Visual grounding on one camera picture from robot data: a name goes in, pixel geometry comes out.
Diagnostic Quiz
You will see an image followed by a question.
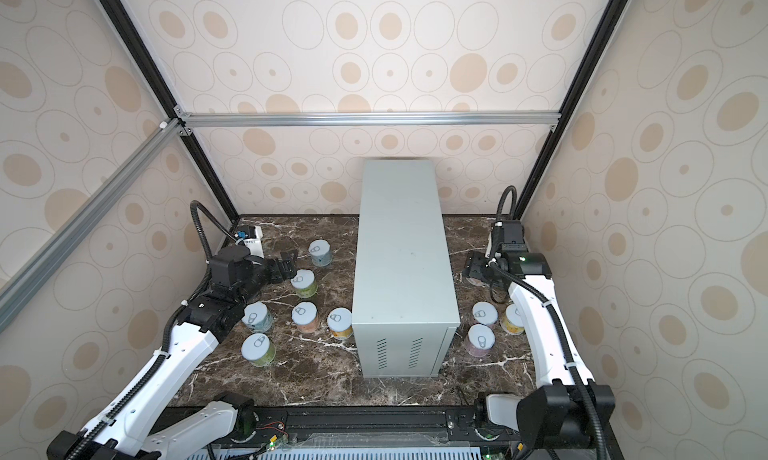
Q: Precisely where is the white red labelled can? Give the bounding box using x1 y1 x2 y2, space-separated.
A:
472 302 499 328

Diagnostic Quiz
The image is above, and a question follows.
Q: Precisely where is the pink orange labelled can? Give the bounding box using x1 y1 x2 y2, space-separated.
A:
292 301 318 334

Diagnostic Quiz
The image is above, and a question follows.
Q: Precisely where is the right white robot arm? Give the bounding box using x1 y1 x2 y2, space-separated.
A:
463 252 615 459

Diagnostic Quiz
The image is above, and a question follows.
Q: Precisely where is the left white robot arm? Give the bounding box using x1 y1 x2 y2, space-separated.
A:
46 245 298 459

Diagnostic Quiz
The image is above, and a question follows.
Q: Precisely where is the teal labelled can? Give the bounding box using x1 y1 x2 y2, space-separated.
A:
242 301 274 333

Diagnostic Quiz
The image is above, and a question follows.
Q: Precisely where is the light blue labelled can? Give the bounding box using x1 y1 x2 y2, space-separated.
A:
308 239 332 268

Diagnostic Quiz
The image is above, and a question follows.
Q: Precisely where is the yellow labelled can right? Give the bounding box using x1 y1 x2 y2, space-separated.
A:
500 304 525 335

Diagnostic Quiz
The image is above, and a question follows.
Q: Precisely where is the purple pink labelled can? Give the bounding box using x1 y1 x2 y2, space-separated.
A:
464 324 496 358

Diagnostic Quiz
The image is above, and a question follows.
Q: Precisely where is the lime green labelled can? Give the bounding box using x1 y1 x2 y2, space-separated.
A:
241 333 276 367

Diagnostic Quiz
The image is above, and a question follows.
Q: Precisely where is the grey metal cabinet box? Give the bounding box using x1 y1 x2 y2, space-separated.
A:
352 159 460 378

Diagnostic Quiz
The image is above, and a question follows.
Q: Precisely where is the yellow orange labelled can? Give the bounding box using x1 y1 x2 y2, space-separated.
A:
327 307 353 340

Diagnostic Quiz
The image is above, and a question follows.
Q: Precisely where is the silver aluminium crossbar back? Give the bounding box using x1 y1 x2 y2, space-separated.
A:
181 110 561 128

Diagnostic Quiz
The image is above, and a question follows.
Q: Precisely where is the silver aluminium bar left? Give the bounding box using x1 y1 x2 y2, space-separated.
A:
1 119 181 329

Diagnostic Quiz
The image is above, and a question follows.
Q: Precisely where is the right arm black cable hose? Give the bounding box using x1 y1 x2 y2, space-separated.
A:
487 185 608 460

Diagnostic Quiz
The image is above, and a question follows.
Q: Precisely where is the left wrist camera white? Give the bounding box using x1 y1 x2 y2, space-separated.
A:
234 225 265 258

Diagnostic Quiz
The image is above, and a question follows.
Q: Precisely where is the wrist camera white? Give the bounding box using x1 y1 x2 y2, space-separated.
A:
234 225 265 258
489 220 528 257

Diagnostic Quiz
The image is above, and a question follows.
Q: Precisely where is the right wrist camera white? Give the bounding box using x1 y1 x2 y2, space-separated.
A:
489 220 528 257

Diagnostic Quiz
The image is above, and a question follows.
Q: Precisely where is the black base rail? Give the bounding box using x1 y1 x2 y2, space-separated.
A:
175 405 596 459

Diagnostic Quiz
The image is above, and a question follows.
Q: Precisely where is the black corner frame post left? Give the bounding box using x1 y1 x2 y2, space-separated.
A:
96 0 240 224

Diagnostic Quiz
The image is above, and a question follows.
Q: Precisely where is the black corner frame post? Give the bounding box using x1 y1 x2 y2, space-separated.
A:
96 0 240 224
513 0 631 220

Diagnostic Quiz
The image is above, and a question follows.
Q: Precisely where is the black corner frame post right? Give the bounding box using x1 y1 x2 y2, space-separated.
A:
513 0 631 220

